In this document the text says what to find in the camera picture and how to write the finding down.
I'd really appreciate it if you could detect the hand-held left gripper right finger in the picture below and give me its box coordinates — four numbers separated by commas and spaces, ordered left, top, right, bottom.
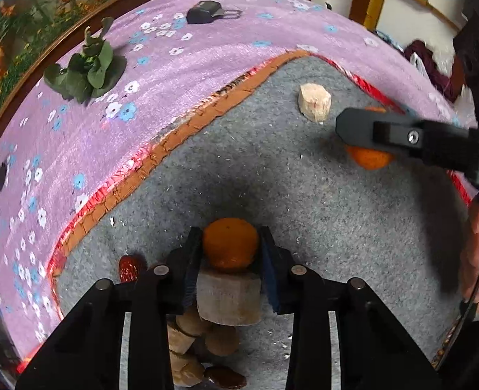
259, 226, 445, 390

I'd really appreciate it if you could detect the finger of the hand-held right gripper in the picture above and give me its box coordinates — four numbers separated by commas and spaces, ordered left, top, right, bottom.
335, 108, 479, 172

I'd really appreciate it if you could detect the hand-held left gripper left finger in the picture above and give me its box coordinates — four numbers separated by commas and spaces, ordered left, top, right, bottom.
15, 227, 204, 390

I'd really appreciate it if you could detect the orange mandarin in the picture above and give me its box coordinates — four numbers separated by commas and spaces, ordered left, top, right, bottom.
202, 218, 260, 274
346, 106, 395, 170

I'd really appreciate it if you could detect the brown longan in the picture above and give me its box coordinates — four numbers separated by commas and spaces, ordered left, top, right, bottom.
175, 305, 212, 336
205, 324, 239, 357

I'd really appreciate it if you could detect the red jujube date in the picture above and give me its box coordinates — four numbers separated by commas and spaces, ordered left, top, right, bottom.
119, 254, 147, 284
204, 366, 247, 390

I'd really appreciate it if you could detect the dark purple cloth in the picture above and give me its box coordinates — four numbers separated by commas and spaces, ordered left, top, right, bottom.
404, 40, 463, 102

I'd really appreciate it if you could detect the grey felt mat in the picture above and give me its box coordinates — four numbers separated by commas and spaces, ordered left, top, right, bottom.
46, 49, 479, 390

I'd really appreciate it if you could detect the purple floral blanket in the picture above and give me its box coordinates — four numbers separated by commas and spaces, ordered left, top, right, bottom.
0, 0, 479, 374

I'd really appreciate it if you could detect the green bok choy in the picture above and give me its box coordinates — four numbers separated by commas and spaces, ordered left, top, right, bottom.
44, 17, 127, 104

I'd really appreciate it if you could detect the black power adapter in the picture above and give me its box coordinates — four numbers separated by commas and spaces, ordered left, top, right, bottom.
186, 1, 243, 25

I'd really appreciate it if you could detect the framed flower picture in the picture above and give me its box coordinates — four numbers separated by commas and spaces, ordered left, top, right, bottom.
0, 0, 199, 139

